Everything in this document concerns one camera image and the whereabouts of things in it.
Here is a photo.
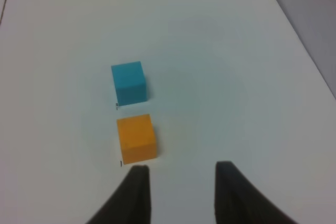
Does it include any orange cube block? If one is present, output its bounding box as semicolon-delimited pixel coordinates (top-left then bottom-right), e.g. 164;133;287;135
117;114;158;165

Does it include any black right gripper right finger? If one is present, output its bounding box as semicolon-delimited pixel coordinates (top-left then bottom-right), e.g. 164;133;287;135
214;161;295;223

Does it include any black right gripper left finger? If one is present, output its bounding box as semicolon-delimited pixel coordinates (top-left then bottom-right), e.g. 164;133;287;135
88;165;151;223

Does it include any blue cube block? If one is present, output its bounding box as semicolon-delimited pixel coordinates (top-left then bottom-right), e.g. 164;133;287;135
111;61;148;106

